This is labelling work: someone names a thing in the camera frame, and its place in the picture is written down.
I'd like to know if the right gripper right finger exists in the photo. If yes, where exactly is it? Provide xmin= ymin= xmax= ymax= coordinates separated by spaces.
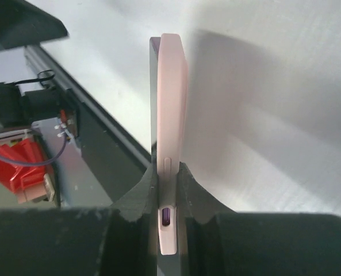
xmin=177 ymin=163 xmax=341 ymax=275

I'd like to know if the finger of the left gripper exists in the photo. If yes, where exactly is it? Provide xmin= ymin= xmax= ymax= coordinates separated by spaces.
xmin=0 ymin=1 xmax=68 ymax=52

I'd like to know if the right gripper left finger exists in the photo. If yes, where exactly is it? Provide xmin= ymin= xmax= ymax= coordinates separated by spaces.
xmin=0 ymin=166 xmax=158 ymax=275

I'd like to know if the purple smartphone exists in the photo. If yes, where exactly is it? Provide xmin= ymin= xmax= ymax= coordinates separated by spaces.
xmin=148 ymin=36 xmax=171 ymax=228

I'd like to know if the pink phone case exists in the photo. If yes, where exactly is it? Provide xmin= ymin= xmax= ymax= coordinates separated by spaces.
xmin=156 ymin=33 xmax=188 ymax=255

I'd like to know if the red plastic bin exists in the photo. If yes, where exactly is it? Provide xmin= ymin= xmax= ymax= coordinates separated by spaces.
xmin=0 ymin=137 xmax=55 ymax=204

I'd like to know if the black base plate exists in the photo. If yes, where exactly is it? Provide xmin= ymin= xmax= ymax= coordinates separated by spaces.
xmin=24 ymin=46 xmax=150 ymax=207

